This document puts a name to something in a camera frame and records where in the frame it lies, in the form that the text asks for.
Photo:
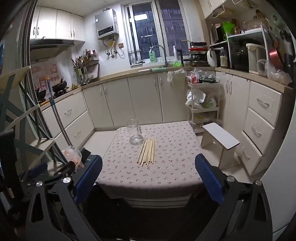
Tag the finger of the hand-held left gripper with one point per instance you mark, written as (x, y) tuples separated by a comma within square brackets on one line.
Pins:
[(38, 169), (69, 169)]

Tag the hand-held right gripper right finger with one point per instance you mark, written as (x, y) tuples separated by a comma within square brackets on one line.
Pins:
[(209, 180)]

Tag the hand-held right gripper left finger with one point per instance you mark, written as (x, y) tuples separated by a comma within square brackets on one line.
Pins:
[(89, 176)]

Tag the bunch of wooden chopsticks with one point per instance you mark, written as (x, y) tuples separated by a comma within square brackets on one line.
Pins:
[(146, 153)]

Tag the clear glass jar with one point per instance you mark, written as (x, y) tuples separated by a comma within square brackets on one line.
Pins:
[(134, 132)]

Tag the plastic bag with orange contents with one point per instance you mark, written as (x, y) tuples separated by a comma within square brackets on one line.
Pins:
[(72, 155)]

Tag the white cabinet drawer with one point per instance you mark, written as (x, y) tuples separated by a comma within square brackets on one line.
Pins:
[(251, 153), (67, 106), (259, 129), (266, 102), (78, 129)]

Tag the white low stool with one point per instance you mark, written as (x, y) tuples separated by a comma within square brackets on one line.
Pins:
[(219, 135)]

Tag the cherry print tablecloth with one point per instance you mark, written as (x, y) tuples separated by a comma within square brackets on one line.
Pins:
[(171, 150)]

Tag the teal folding rack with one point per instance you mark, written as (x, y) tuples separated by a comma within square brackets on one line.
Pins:
[(13, 111)]

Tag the black frying pan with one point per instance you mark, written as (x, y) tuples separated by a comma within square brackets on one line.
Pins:
[(40, 95)]

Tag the black wok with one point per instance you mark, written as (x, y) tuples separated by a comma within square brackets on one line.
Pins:
[(59, 87)]

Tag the white plastic bags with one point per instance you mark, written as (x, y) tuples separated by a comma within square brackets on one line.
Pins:
[(198, 98)]

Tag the white base cabinet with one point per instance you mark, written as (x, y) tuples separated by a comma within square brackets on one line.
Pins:
[(138, 97), (235, 99)]

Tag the metal utensil holder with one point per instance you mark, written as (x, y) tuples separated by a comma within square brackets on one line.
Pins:
[(82, 77)]

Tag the white trolley rack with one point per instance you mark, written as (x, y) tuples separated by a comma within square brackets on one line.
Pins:
[(203, 85)]

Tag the red food packet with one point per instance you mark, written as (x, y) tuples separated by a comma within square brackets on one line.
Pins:
[(194, 78)]

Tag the white hanging plastic bag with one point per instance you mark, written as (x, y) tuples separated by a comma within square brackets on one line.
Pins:
[(175, 77)]

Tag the grey range hood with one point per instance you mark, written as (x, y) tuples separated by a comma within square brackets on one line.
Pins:
[(46, 48)]

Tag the green plastic cup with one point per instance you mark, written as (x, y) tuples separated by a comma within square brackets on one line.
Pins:
[(177, 64)]

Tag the white rice cooker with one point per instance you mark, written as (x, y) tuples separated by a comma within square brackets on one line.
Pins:
[(212, 59)]

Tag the clear plastic bottle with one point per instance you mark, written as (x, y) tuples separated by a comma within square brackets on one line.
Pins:
[(223, 59)]

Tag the clear plastic bag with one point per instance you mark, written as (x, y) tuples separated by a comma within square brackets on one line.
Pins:
[(277, 75)]

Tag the stack of cooking pots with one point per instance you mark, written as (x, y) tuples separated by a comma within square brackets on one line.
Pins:
[(197, 55)]

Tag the black tap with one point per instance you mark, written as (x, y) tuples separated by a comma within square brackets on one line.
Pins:
[(180, 58)]

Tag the black microwave oven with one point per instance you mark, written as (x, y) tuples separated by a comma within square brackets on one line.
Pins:
[(238, 56)]

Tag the chrome sink faucet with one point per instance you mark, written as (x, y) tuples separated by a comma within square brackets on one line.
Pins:
[(165, 59)]

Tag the white electric water boiler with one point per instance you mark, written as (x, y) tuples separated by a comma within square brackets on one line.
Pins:
[(255, 58)]

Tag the white spray bottle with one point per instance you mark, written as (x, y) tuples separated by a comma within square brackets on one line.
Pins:
[(174, 51)]

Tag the green dish soap bottle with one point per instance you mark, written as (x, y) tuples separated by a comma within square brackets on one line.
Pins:
[(152, 56)]

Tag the red hanging pot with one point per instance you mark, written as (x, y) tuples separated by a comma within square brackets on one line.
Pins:
[(275, 59)]

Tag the white counter shelf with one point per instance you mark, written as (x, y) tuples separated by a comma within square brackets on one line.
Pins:
[(249, 34)]

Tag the green shopping bag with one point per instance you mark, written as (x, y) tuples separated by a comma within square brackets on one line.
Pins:
[(227, 27)]

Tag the barred kitchen window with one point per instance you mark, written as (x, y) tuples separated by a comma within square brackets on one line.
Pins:
[(143, 30)]

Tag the pink patterned wall sticker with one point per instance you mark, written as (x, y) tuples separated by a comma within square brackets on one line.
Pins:
[(44, 76)]

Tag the wall spice rack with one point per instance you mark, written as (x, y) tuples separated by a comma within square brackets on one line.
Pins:
[(89, 61)]

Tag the grey door frame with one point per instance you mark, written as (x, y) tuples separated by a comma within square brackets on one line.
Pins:
[(25, 46)]

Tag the wall power outlet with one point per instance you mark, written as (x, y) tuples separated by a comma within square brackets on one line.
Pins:
[(121, 45)]

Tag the white wall cabinet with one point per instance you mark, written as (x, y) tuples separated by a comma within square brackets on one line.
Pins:
[(62, 25), (211, 5)]

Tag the silver wall water heater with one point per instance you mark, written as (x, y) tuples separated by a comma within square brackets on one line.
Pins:
[(106, 23)]

